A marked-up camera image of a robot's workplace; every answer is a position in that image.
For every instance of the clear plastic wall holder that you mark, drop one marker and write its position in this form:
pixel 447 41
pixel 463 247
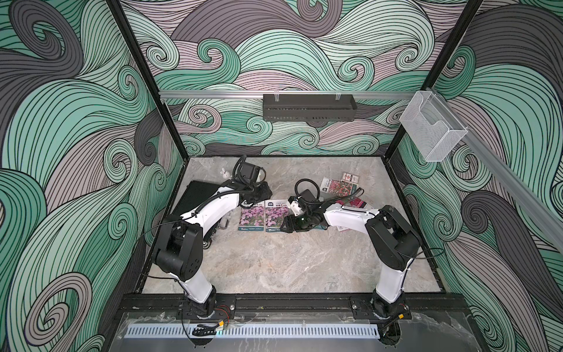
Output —
pixel 432 125

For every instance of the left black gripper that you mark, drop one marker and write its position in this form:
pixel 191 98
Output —
pixel 265 195

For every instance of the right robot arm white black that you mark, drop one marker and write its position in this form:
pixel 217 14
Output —
pixel 395 242

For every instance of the white slotted cable duct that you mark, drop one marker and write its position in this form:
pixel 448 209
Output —
pixel 302 330

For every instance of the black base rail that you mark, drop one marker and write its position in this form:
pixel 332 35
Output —
pixel 243 306

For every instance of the purple flower seed packet front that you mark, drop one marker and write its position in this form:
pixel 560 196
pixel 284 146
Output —
pixel 253 218

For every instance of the black wall tray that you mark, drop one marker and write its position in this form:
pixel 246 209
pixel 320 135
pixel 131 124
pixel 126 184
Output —
pixel 309 108

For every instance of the small red white card box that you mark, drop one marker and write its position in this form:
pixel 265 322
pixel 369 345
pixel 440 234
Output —
pixel 350 178

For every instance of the purple flower seed packet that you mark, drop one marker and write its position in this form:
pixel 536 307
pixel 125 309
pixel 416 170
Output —
pixel 275 212
pixel 253 218

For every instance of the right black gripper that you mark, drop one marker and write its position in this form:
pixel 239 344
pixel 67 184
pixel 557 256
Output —
pixel 291 225

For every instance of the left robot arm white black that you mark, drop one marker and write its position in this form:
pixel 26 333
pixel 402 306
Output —
pixel 178 250

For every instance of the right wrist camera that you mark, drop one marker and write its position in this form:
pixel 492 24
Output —
pixel 297 205

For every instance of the aluminium rail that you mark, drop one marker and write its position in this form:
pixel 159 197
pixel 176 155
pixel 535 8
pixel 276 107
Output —
pixel 485 139
pixel 256 94

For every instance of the pink flower packet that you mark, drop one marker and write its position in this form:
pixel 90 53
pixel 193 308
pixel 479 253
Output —
pixel 356 203

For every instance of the aluminium rail right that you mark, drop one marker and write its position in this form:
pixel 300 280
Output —
pixel 485 139

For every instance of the aluminium rail back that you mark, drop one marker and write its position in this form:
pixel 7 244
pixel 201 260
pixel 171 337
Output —
pixel 256 94

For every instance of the red flower green seed packet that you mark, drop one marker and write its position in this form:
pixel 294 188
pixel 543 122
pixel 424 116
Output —
pixel 338 188

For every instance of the white rabbit figurine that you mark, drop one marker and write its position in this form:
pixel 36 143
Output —
pixel 225 174

